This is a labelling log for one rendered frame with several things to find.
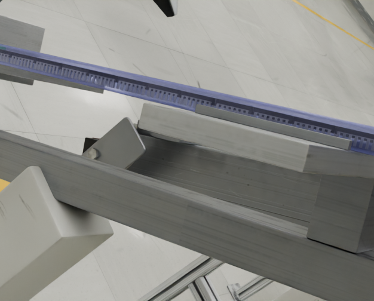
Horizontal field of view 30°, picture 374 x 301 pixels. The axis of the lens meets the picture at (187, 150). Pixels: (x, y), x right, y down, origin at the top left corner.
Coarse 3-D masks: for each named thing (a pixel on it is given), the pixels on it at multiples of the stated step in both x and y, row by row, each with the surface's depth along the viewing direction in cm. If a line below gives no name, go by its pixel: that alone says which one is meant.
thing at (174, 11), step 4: (156, 0) 43; (160, 0) 43; (164, 0) 43; (168, 0) 43; (172, 0) 43; (176, 0) 44; (160, 4) 43; (164, 4) 43; (168, 4) 43; (172, 4) 43; (176, 4) 44; (160, 8) 43; (164, 8) 43; (168, 8) 43; (172, 8) 43; (176, 8) 44; (164, 12) 43; (168, 12) 43; (172, 12) 43; (176, 12) 44; (168, 16) 43; (172, 16) 43
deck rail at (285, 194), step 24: (168, 144) 79; (144, 168) 80; (168, 168) 79; (192, 168) 77; (216, 168) 75; (240, 168) 74; (264, 168) 72; (216, 192) 75; (240, 192) 74; (264, 192) 72; (288, 192) 71; (312, 192) 69; (288, 216) 71
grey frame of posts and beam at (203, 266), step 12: (192, 264) 157; (204, 264) 157; (216, 264) 154; (180, 276) 159; (192, 276) 157; (204, 276) 158; (156, 288) 162; (168, 288) 162; (180, 288) 159; (144, 300) 164; (156, 300) 162; (168, 300) 163
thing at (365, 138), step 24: (0, 48) 38; (48, 72) 36; (72, 72) 35; (96, 72) 34; (120, 72) 34; (144, 96) 33; (168, 96) 32; (192, 96) 31; (216, 96) 31; (288, 120) 29; (312, 120) 28; (336, 120) 28; (360, 144) 27
